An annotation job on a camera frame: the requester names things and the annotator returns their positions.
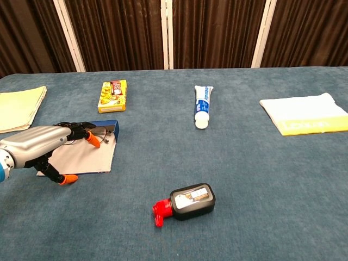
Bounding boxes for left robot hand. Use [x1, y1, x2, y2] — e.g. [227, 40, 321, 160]
[0, 121, 101, 186]

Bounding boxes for blue grey box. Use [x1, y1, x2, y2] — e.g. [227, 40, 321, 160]
[36, 120, 120, 177]

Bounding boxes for wire-rimmed eyeglasses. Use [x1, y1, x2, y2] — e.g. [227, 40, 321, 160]
[66, 129, 113, 145]

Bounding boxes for pale yellow spiral notebook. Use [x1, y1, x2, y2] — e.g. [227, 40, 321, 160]
[0, 85, 47, 134]

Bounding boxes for yellow red snack box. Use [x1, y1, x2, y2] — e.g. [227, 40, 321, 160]
[97, 79, 128, 114]

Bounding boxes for dark brown curtain panel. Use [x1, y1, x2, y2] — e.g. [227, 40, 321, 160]
[64, 0, 165, 72]
[260, 0, 348, 69]
[0, 0, 76, 79]
[172, 0, 266, 70]

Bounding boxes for black bottle red cap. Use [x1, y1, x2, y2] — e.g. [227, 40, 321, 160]
[152, 183, 217, 228]

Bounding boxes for white blue toothpaste tube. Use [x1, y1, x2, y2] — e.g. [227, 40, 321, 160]
[194, 85, 214, 130]

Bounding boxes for teal table mat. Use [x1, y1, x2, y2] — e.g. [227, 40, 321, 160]
[0, 66, 348, 261]

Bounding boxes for white yellow folded cloth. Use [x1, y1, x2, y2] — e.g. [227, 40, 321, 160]
[259, 92, 348, 136]

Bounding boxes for white frame post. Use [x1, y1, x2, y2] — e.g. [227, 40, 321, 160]
[53, 0, 86, 73]
[251, 0, 273, 69]
[160, 0, 175, 70]

